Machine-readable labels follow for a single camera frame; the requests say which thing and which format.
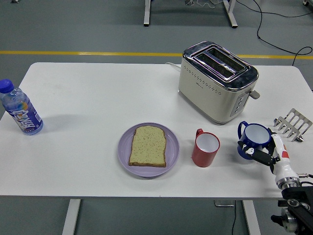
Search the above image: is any black cable under table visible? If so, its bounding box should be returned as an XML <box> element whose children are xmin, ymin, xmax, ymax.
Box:
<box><xmin>231</xmin><ymin>207</ymin><xmax>238</xmax><ymax>235</ymax></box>

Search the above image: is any grey bracket under table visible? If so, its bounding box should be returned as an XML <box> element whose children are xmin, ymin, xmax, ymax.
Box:
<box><xmin>214</xmin><ymin>200</ymin><xmax>235</xmax><ymax>208</ymax></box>

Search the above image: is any metal toast rack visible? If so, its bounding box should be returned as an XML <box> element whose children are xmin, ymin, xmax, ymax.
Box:
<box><xmin>273</xmin><ymin>108</ymin><xmax>313</xmax><ymax>142</ymax></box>

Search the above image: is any plastic bottle with blue label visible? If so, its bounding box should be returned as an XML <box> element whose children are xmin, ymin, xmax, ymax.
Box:
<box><xmin>0</xmin><ymin>78</ymin><xmax>44</xmax><ymax>136</ymax></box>

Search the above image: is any red enamel cup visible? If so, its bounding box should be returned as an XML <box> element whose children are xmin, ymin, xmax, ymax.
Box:
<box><xmin>191</xmin><ymin>128</ymin><xmax>221</xmax><ymax>168</ymax></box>

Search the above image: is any purple round plate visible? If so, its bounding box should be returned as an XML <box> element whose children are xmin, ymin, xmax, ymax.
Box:
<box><xmin>117</xmin><ymin>122</ymin><xmax>180</xmax><ymax>178</ymax></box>

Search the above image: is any blue enamel cup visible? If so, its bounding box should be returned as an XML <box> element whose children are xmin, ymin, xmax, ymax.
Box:
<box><xmin>237</xmin><ymin>121</ymin><xmax>272</xmax><ymax>161</ymax></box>

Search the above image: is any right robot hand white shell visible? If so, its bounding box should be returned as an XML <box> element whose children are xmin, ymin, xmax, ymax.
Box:
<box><xmin>237</xmin><ymin>127</ymin><xmax>299</xmax><ymax>185</ymax></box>

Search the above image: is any thin black floor cable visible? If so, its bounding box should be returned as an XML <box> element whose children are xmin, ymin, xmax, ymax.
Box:
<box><xmin>236</xmin><ymin>0</ymin><xmax>313</xmax><ymax>18</ymax></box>

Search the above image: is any white background table leg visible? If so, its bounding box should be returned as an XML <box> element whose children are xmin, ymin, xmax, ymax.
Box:
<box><xmin>143</xmin><ymin>0</ymin><xmax>152</xmax><ymax>27</ymax></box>
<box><xmin>222</xmin><ymin>0</ymin><xmax>239</xmax><ymax>28</ymax></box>

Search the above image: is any slice of toast bread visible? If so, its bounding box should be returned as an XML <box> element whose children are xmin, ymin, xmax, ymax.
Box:
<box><xmin>128</xmin><ymin>125</ymin><xmax>167</xmax><ymax>168</ymax></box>

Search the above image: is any cream and chrome toaster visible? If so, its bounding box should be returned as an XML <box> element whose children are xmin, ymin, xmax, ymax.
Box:
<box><xmin>178</xmin><ymin>41</ymin><xmax>261</xmax><ymax>126</ymax></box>

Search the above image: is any yellow floor tape line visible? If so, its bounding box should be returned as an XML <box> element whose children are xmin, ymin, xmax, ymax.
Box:
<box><xmin>0</xmin><ymin>50</ymin><xmax>313</xmax><ymax>60</ymax></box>

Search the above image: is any white toaster power cord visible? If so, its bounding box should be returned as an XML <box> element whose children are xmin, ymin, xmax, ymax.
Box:
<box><xmin>165</xmin><ymin>62</ymin><xmax>182</xmax><ymax>72</ymax></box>

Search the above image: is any thick black floor cable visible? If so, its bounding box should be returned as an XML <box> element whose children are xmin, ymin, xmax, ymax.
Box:
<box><xmin>252</xmin><ymin>0</ymin><xmax>313</xmax><ymax>67</ymax></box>

